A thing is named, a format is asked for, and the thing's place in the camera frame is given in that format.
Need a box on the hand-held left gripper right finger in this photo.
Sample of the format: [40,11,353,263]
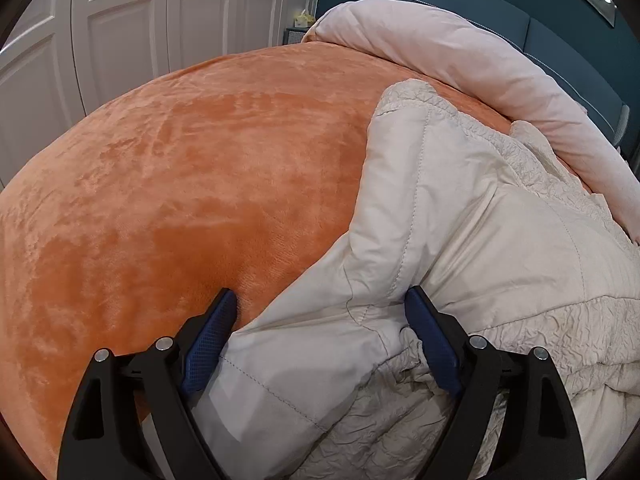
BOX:
[404,285,588,480]

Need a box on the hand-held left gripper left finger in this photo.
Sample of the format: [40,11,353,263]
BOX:
[56,287,238,480]

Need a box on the beige quilted jacket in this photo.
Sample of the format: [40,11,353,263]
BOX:
[192,79,640,480]

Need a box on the orange velvet blanket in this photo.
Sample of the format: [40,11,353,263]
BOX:
[0,40,516,480]

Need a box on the pale pink duvet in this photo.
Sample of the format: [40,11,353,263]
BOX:
[301,0,640,242]

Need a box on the white panelled wardrobe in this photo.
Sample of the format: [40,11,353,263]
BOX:
[0,0,326,192]

